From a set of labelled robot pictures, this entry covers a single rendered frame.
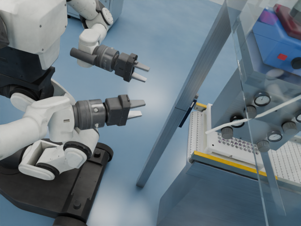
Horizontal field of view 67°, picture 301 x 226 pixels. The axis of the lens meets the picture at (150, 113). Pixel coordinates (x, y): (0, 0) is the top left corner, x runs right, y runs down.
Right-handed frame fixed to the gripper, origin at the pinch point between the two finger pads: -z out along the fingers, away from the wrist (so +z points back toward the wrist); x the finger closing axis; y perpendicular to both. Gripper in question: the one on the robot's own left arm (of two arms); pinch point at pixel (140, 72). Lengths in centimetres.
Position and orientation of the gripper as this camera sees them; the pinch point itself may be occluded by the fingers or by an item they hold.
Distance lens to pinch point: 89.9
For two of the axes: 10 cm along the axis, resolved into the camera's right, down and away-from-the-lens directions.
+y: -3.0, 6.5, -7.0
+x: -2.5, 6.6, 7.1
